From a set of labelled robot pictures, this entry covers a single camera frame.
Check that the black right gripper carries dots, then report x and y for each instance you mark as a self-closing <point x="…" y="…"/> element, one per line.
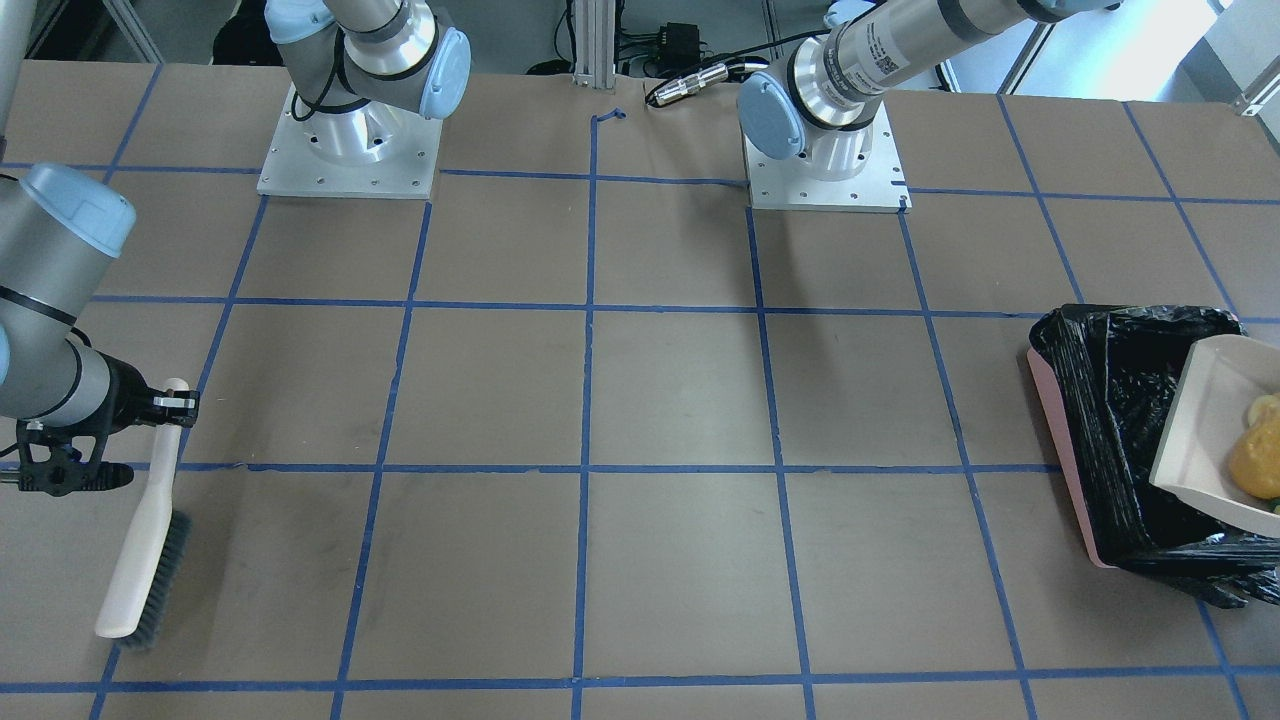
<point x="126" y="388"/>

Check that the beige hand brush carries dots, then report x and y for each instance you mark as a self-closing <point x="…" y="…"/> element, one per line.
<point x="135" y="603"/>

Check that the beige plastic dustpan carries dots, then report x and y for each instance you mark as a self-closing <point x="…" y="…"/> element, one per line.
<point x="1221" y="378"/>

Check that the yellow green sponge trash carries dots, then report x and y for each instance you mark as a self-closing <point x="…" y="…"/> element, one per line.
<point x="1262" y="409"/>

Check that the yellow trash ball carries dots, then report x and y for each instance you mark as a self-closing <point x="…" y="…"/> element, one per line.
<point x="1253" y="462"/>

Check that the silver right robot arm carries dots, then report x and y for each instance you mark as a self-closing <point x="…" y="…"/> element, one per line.
<point x="371" y="81"/>

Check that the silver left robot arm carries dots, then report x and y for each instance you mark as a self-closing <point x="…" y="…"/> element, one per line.
<point x="815" y="108"/>

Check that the black lined trash bin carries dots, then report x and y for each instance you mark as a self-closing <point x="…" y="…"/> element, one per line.
<point x="1117" y="369"/>

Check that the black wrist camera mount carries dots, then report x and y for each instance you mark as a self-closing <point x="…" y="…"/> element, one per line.
<point x="63" y="460"/>

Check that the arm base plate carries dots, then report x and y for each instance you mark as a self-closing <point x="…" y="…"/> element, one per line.
<point x="838" y="171"/>
<point x="375" y="152"/>

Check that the aluminium frame post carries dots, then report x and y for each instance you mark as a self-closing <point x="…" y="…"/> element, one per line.
<point x="594" y="39"/>

